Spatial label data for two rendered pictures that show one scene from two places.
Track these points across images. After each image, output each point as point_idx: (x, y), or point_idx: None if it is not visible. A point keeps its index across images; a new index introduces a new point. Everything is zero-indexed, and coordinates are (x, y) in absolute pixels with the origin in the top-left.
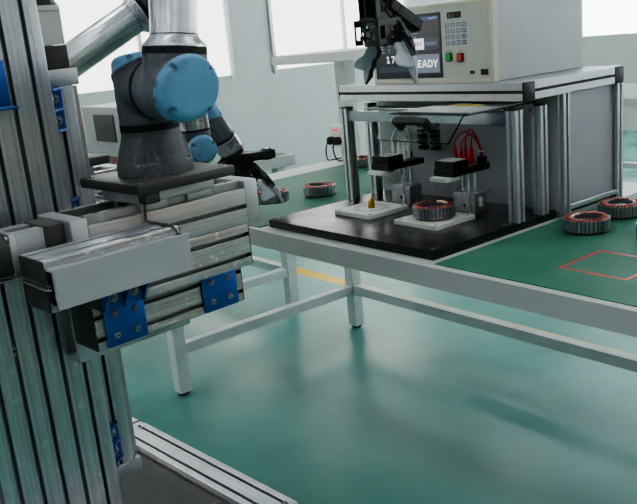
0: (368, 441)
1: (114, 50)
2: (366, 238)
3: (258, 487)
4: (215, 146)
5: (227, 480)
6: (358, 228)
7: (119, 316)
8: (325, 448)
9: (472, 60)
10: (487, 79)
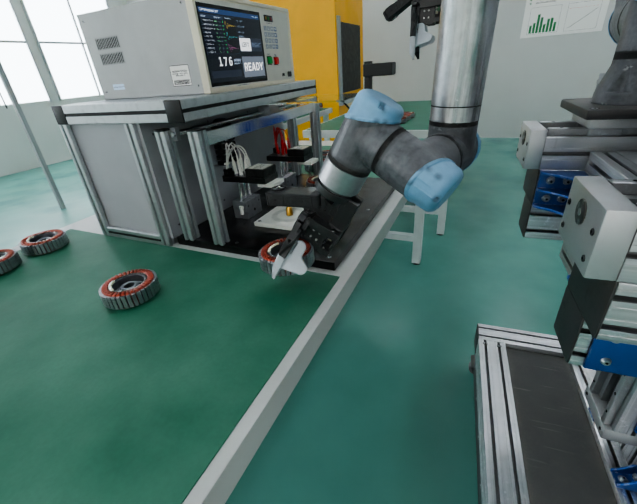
0: (297, 418)
1: None
2: (382, 199)
3: (485, 363)
4: None
5: (496, 385)
6: None
7: None
8: (319, 447)
9: (282, 64)
10: (292, 80)
